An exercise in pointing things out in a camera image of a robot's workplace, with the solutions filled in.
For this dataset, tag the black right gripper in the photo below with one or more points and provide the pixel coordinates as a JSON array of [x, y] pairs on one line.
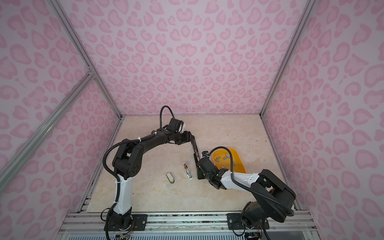
[[199, 171]]

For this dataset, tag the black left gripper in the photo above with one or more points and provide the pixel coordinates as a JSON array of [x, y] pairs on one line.
[[187, 137]]

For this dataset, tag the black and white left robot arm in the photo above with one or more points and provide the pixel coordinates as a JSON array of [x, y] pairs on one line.
[[124, 161]]

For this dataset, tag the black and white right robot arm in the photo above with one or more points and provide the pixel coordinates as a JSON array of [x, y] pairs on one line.
[[273, 198]]

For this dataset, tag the yellow plastic tray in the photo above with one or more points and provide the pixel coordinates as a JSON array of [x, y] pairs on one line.
[[239, 168]]

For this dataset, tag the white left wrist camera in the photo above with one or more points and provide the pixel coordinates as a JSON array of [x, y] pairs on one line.
[[177, 126]]

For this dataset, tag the aluminium frame bar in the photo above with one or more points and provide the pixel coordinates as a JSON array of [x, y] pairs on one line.
[[23, 155]]

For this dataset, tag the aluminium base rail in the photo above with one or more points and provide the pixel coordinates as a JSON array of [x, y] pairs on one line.
[[188, 226]]

